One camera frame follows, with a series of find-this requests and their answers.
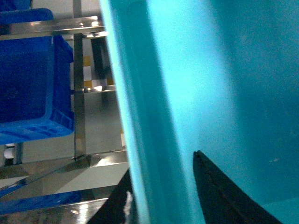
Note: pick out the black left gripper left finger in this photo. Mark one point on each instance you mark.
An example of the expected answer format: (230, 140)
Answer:
(119, 208)

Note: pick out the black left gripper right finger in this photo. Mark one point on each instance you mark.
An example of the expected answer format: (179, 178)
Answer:
(221, 200)

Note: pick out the teal plastic bin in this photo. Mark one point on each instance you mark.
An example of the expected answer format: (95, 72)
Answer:
(216, 76)

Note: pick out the blue bin on steel shelf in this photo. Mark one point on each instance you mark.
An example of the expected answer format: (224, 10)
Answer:
(35, 89)

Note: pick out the stainless steel shelf frame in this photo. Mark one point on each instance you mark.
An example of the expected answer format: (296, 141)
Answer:
(20, 204)

